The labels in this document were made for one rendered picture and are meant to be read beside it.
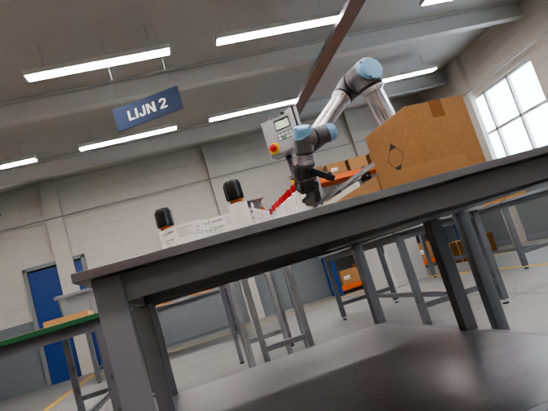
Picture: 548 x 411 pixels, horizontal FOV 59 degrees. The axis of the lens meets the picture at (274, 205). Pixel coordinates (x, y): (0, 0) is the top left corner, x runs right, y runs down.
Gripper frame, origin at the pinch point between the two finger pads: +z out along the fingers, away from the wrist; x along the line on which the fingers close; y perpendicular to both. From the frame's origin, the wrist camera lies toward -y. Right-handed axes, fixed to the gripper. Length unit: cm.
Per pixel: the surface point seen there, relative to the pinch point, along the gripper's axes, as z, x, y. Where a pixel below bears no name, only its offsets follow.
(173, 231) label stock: -2, -11, 59
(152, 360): 41, 10, 80
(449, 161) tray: -37, 79, -7
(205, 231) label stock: 1.9, -10.6, 46.4
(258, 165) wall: 208, -772, -178
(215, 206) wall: 262, -746, -68
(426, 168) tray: -37, 79, 0
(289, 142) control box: -18, -48, -8
